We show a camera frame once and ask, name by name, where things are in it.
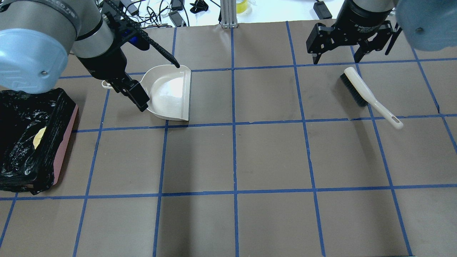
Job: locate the yellow tape roll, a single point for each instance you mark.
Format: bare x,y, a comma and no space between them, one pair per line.
241,6

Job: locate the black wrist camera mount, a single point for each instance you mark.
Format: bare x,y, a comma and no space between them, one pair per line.
142,34

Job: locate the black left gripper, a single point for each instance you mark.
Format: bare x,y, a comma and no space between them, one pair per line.
101,64

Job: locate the aluminium frame post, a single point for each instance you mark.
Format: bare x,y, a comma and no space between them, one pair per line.
228,14

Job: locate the pink trash bin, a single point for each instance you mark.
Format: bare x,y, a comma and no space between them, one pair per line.
61,151

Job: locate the beige hand brush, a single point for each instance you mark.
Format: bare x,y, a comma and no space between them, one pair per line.
363,96

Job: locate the black power adapter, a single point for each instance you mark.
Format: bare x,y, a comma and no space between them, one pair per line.
322,10

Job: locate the black bin liner bag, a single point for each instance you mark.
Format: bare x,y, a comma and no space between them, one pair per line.
22,115

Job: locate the yellow green food scraps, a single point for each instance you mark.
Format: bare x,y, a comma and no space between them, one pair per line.
38,137

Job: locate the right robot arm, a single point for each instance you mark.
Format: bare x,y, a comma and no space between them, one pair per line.
428,25

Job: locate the beige plastic dustpan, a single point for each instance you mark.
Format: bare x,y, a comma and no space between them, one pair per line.
168,89

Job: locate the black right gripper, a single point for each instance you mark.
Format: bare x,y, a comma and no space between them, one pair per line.
363,15

